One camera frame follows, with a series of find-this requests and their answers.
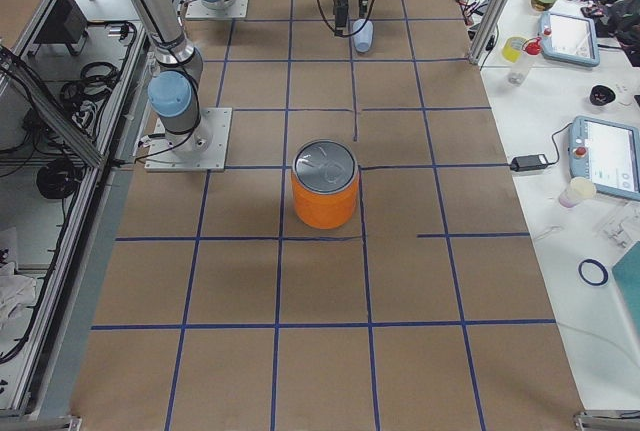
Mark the light blue plastic cup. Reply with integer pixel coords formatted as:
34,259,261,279
351,19,374,54

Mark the white crumpled cloth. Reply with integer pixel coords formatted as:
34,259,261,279
0,225,39,322

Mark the black small bowl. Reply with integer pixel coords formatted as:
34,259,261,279
589,85,616,107

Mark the teach pendant tablet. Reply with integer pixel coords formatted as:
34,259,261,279
568,116,639,201
539,11,600,67

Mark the teach pendant tablet far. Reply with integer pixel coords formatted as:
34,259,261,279
539,11,600,67

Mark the yellow tape roll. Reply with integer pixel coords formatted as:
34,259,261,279
501,36,528,63

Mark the clear bottle red cap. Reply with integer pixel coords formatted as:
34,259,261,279
507,37,542,85

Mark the white paper cup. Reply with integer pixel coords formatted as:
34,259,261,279
558,177,597,208

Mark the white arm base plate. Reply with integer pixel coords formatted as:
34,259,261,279
144,108,233,172
184,0,249,20

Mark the teach pendant tablet near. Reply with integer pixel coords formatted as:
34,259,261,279
568,116,639,201

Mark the black power adapter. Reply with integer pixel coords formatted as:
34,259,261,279
509,154,550,172

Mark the blue tape ring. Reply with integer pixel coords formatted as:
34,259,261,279
577,258,609,287

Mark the orange metal can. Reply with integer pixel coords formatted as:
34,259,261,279
291,140,359,230

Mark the aluminium frame post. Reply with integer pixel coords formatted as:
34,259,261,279
467,0,508,65

